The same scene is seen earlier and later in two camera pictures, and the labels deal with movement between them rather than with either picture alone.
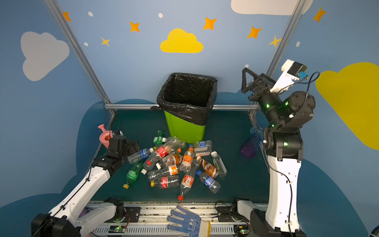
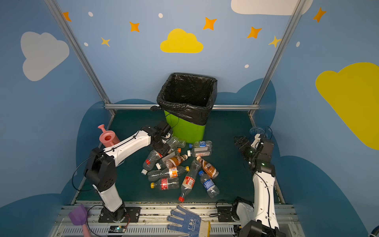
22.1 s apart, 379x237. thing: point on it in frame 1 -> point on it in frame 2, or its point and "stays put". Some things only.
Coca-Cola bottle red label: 161,152 stays put
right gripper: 259,88 -> 242,143
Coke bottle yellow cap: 167,182 stays put
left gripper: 124,145 -> 164,145
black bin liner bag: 190,97 stays put
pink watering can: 105,136 stays put
